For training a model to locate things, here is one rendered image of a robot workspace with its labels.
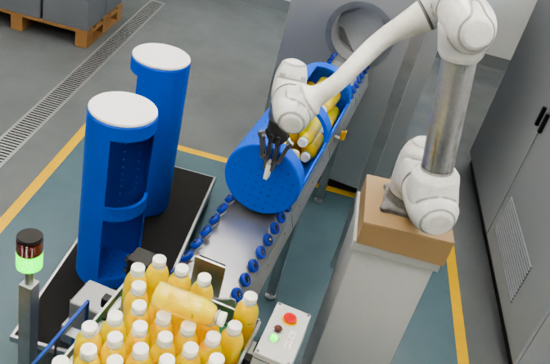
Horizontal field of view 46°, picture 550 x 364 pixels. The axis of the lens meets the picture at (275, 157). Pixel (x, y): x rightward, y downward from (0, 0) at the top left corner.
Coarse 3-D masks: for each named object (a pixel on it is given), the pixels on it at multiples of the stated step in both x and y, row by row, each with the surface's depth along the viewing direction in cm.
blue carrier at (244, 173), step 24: (312, 72) 285; (264, 120) 243; (336, 120) 294; (240, 144) 231; (240, 168) 229; (288, 168) 223; (312, 168) 241; (240, 192) 234; (264, 192) 231; (288, 192) 228
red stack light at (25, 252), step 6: (18, 246) 156; (24, 246) 156; (30, 246) 156; (36, 246) 157; (42, 246) 159; (18, 252) 157; (24, 252) 157; (30, 252) 157; (36, 252) 158; (42, 252) 160; (30, 258) 158
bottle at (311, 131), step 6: (312, 120) 267; (318, 120) 269; (312, 126) 263; (318, 126) 267; (300, 132) 260; (306, 132) 259; (312, 132) 260; (318, 132) 268; (306, 138) 257; (312, 138) 259
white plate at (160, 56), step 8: (136, 48) 310; (144, 48) 312; (152, 48) 314; (160, 48) 316; (168, 48) 317; (176, 48) 319; (136, 56) 302; (144, 56) 304; (152, 56) 306; (160, 56) 308; (168, 56) 310; (176, 56) 312; (184, 56) 314; (144, 64) 299; (152, 64) 300; (160, 64) 301; (168, 64) 303; (176, 64) 305; (184, 64) 307
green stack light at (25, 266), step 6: (18, 258) 159; (24, 258) 158; (36, 258) 159; (42, 258) 162; (18, 264) 159; (24, 264) 159; (30, 264) 159; (36, 264) 160; (42, 264) 163; (18, 270) 160; (24, 270) 160; (30, 270) 160; (36, 270) 161
